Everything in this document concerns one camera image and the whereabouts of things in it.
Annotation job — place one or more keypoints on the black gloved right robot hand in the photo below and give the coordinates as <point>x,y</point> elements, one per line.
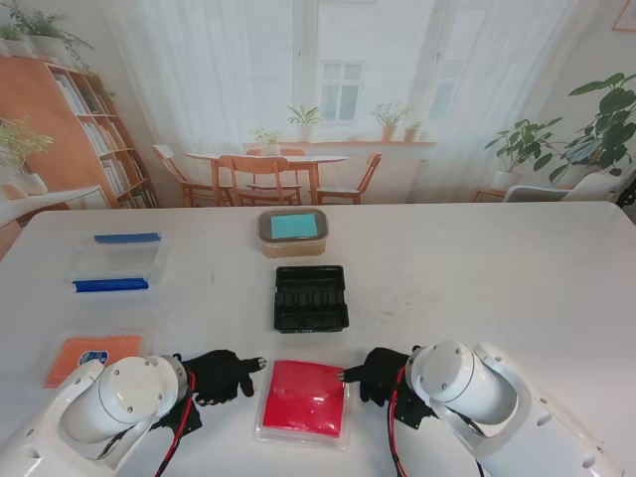
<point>380,375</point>

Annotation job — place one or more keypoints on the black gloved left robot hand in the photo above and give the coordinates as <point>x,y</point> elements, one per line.
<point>218,375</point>

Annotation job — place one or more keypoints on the red container lid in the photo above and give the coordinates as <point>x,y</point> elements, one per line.
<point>303,397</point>

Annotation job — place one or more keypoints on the black plastic tray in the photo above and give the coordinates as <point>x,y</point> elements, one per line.
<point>310,300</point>

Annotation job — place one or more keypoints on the brown paper food container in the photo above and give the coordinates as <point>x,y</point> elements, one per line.
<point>293,248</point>

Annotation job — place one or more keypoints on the clear lid with teal label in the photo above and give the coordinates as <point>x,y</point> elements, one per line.
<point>293,226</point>

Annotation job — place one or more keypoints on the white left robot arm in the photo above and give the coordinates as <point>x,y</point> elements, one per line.
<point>89,417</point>

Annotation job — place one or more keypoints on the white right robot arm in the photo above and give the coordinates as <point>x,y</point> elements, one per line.
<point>497,407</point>

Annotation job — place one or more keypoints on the clear container with blue clips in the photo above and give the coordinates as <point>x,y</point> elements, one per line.
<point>119,263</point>

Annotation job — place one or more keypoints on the clear lid with orange label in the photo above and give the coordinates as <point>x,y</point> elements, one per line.
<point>92,355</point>

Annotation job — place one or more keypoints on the black equipment piece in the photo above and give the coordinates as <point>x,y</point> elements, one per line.
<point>627,194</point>

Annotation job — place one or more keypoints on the printed room scene backdrop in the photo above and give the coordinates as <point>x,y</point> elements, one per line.
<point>348,49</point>

